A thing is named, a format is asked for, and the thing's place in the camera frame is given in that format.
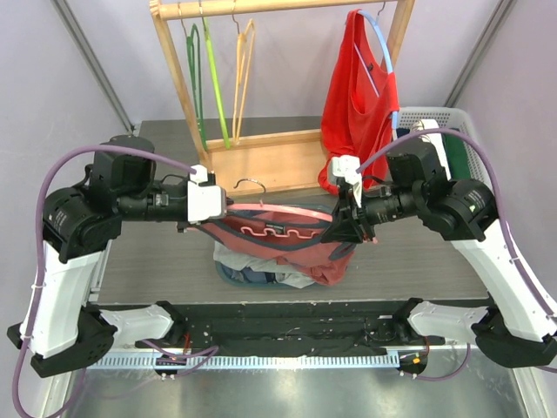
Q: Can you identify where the maroon tank top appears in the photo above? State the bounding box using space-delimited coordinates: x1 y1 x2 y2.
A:
201 203 356 286

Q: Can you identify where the grey tank top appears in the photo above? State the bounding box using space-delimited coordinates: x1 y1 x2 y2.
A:
213 242 315 289

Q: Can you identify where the pink hanger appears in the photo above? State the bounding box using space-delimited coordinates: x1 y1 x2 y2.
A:
225 178 379 245

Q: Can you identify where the navy blue tank top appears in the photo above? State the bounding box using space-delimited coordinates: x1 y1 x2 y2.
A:
215 262 278 287

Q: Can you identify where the red tank top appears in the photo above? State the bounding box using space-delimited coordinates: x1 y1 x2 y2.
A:
317 9 401 195

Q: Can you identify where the lime green hanger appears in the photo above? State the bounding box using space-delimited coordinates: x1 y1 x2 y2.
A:
202 17 231 149

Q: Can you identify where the yellow hanger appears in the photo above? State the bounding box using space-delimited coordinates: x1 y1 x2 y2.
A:
232 19 256 145

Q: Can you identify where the light blue hanger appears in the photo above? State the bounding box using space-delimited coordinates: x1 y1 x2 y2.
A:
353 10 399 139

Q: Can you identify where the dark green hanger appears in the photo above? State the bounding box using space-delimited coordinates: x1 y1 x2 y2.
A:
185 24 207 151

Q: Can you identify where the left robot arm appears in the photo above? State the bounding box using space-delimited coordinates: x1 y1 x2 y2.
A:
7 135 214 378

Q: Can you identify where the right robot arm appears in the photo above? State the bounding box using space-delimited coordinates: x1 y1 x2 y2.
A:
321 138 556 368

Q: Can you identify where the wooden clothes rack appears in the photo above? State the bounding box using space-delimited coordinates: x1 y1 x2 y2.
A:
147 0 416 195

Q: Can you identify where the teal plastic bin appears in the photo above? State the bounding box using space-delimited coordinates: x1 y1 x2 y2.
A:
201 204 355 289

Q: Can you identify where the folded navy shirt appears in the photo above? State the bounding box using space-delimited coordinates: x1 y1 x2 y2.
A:
396 128 410 138

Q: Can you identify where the folded white shirt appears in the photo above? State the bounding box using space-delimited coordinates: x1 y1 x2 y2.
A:
410 118 452 180

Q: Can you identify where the folded green shirt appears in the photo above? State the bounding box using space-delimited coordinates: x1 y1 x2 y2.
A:
441 133 473 180

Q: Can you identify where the white plastic basket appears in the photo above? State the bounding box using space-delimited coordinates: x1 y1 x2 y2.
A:
398 106 493 190

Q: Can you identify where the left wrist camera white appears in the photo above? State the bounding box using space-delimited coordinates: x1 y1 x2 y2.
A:
187 165 227 224

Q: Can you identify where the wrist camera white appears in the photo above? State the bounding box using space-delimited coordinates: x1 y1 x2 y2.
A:
187 165 227 224
327 155 363 208

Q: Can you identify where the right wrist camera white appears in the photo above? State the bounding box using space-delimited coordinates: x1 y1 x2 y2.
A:
327 155 363 208

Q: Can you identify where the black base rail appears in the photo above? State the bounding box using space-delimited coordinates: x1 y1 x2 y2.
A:
86 300 493 358

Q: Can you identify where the white slotted cable duct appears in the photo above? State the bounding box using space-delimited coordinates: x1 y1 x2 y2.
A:
89 351 399 371

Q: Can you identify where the aluminium frame post left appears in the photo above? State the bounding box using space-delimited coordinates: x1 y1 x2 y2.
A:
50 0 135 133

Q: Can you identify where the aluminium frame post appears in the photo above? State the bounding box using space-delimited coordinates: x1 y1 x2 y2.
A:
50 0 135 133
444 0 517 107

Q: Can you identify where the aluminium frame post right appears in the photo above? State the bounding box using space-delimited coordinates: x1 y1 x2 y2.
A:
444 0 517 107

